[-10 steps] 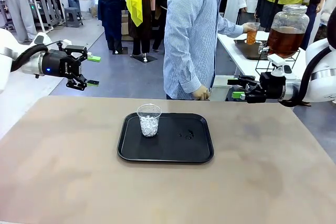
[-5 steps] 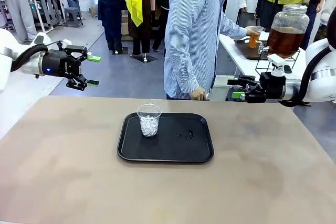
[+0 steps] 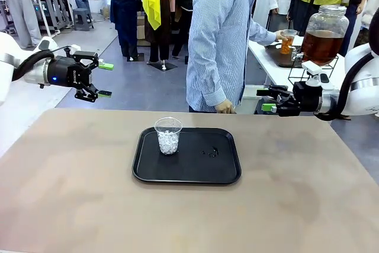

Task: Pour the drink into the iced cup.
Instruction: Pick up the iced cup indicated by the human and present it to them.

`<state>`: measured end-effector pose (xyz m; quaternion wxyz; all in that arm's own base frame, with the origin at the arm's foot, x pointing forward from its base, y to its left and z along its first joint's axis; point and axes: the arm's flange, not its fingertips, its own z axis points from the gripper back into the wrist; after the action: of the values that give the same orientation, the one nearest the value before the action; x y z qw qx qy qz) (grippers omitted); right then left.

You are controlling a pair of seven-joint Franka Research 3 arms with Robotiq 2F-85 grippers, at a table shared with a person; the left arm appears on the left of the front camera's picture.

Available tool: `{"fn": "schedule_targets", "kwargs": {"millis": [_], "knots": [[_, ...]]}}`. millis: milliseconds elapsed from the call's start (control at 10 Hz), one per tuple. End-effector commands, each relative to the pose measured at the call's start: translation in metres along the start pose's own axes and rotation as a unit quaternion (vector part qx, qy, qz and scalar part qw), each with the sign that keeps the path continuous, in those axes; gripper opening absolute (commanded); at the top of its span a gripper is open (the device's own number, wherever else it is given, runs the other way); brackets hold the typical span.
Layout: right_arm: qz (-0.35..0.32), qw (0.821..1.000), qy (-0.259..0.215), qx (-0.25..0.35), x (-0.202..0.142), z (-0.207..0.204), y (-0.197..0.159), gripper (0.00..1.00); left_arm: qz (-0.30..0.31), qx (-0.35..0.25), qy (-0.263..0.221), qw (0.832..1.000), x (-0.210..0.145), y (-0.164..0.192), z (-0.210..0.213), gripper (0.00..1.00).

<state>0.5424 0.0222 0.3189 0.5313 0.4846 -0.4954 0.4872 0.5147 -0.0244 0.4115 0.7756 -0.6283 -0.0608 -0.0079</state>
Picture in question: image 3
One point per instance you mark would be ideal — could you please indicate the clear plastic cup with ice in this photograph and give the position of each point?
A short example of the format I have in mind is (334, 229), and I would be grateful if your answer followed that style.
(168, 143)

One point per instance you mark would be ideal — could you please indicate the person in grey trousers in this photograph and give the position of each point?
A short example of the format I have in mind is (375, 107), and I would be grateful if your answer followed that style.
(22, 13)

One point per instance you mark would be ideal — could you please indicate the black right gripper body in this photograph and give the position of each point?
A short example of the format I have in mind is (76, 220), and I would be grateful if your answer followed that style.
(308, 99)

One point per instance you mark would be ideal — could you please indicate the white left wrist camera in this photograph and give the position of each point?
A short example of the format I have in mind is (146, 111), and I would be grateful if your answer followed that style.
(74, 48)

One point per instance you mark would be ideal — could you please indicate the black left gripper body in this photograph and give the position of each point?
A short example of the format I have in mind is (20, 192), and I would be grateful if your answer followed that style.
(62, 72)

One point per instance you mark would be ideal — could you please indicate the grey plastic stool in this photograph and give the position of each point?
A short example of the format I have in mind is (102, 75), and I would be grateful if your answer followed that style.
(83, 13)

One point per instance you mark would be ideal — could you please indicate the mannequin in black clothes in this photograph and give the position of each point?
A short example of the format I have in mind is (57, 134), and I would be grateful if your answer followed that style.
(182, 28)

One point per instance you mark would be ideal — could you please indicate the metal workbench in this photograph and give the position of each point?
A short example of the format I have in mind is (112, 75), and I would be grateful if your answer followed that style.
(54, 13)

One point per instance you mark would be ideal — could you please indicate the person's striped shirt torso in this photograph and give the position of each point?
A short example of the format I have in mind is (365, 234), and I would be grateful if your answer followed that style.
(213, 42)

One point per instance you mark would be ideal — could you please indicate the white side table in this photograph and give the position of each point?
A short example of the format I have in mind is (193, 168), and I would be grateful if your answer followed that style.
(259, 57)

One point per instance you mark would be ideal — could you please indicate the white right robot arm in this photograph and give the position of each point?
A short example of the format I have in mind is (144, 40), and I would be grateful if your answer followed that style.
(364, 102)

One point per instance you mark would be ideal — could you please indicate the person's left hand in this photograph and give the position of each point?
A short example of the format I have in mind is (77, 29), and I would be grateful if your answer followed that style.
(280, 35)

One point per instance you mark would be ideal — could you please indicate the mannequin in navy skirt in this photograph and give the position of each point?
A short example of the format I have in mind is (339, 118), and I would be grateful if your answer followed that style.
(124, 19)

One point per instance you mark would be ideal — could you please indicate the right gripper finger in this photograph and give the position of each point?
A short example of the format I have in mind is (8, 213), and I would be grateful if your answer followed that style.
(268, 107)
(278, 91)

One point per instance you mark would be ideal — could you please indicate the black plastic serving tray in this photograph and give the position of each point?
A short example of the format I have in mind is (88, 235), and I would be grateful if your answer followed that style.
(201, 167)

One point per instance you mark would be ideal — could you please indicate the mannequin in brown trousers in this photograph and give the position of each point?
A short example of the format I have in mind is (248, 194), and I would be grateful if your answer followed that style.
(161, 36)

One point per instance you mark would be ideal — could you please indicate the person's right hand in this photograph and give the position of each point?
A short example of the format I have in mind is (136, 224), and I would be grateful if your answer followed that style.
(224, 108)

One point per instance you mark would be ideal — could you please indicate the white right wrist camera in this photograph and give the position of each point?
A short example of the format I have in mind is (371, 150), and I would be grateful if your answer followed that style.
(312, 69)

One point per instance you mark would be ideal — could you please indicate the cardboard box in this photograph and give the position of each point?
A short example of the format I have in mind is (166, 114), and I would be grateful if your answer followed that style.
(141, 32)

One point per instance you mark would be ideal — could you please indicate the clear plastic drink cup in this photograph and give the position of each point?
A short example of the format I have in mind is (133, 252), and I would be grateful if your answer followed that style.
(287, 46)

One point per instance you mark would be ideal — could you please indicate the person's left forearm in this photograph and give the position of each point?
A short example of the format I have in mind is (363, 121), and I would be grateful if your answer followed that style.
(262, 35)

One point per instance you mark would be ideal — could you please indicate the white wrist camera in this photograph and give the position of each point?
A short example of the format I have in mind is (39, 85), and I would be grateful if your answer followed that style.
(312, 69)
(74, 48)

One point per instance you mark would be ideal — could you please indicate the glass tea dispenser jar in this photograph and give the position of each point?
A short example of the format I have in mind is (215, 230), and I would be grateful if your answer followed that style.
(322, 42)

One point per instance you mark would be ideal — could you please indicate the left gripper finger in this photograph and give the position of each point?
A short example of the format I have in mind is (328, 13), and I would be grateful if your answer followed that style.
(89, 93)
(89, 57)

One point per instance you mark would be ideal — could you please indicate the person's right forearm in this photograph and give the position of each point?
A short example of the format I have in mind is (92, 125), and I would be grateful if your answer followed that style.
(214, 93)

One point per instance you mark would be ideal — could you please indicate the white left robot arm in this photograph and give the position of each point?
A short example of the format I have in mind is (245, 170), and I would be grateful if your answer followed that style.
(7, 45)

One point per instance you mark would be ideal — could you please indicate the brown serving tray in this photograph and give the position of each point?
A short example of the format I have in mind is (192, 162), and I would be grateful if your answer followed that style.
(275, 57)

